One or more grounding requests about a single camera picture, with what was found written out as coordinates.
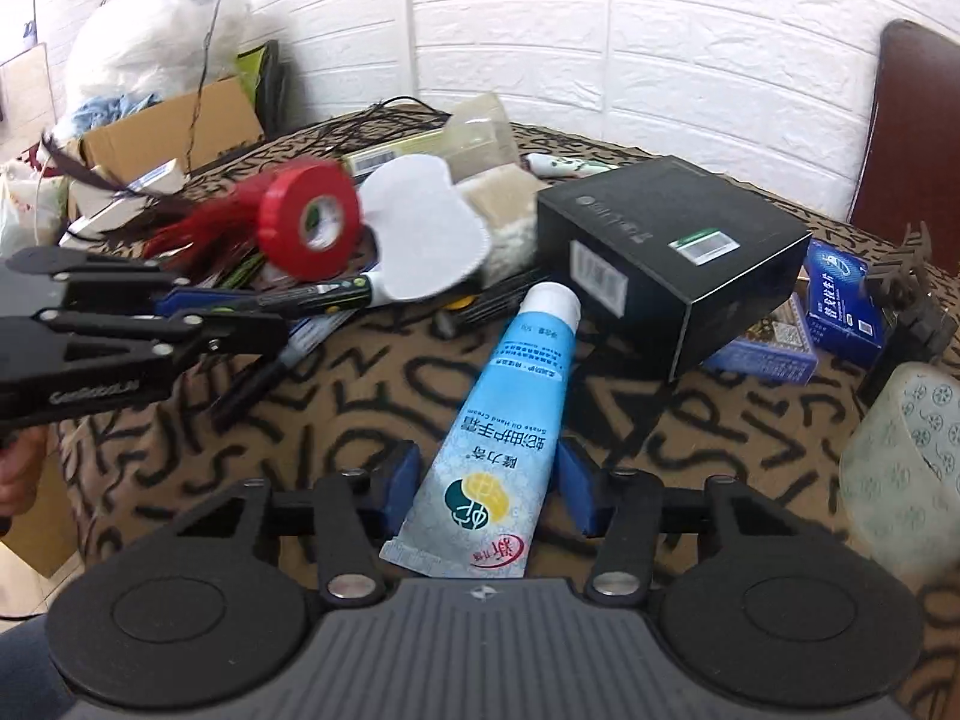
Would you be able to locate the brown lettered tablecloth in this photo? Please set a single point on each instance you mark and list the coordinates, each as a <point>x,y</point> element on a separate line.
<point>360,405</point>

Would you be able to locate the black yellow striped pen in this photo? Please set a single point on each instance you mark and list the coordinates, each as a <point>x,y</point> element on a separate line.
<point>315,296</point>

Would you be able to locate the black marker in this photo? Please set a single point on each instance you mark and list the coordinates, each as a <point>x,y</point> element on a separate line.
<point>300,349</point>

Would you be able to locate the patterned playing card box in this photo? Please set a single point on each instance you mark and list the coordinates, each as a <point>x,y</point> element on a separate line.
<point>772,349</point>

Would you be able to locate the green black bag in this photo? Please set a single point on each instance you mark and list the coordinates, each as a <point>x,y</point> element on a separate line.
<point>259,79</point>

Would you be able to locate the yellow green flat box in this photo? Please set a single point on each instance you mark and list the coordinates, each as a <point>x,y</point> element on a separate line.
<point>394,151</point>

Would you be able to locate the black ribbed pen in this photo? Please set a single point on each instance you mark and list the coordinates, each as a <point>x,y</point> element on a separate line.
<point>495,300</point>

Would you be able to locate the black rectangular box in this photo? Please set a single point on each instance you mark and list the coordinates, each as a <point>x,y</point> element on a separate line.
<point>660,240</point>

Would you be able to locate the blue hand cream tube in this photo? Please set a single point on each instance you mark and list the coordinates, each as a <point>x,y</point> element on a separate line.
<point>502,420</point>

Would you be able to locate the plain cardboard box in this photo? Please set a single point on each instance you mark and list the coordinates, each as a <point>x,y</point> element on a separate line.
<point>37,517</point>

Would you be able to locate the dark brown chair back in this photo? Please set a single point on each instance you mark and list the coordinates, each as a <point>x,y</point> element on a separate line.
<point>919,142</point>

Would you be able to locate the large clear tape roll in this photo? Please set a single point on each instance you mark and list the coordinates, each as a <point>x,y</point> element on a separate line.
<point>911,465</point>

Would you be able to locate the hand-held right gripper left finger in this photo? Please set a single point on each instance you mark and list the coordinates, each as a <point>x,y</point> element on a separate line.
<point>401,487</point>

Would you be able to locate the beige sponge pack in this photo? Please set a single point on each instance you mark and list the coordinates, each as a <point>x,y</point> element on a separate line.
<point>502,202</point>

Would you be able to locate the open cardboard box with clutter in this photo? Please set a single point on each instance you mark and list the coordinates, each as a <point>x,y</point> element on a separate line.
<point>150,127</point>

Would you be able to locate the red tape roll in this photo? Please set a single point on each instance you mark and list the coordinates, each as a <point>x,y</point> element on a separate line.
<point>289,199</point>

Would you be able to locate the person's leg in jeans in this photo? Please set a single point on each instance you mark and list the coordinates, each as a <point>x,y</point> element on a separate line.
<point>26,671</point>

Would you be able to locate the white blue small carton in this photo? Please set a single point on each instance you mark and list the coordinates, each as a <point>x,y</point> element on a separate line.
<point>154,178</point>

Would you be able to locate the person's left hand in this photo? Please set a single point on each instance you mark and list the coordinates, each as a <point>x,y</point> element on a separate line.
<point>19,472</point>

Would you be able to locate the white flat pad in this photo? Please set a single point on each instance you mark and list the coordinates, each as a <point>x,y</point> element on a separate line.
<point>420,232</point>

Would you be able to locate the blue medicine box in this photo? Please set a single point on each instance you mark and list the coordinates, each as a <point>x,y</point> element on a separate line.
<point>844,300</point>

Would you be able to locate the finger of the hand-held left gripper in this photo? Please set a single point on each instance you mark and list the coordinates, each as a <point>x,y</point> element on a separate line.
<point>112,274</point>
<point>225,331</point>

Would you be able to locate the clear bag of beige powder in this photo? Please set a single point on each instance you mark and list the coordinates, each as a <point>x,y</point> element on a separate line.
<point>480,131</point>

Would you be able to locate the small white green tube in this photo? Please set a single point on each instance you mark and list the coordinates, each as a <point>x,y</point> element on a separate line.
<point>570,165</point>

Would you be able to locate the black hair claw clip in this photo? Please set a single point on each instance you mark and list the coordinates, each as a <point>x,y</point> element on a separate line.
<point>907,300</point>

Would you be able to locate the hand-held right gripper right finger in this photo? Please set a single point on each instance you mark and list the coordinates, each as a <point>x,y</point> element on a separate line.
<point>579,487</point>

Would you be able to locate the large white plastic bag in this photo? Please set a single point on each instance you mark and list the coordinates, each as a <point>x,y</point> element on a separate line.
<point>150,30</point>

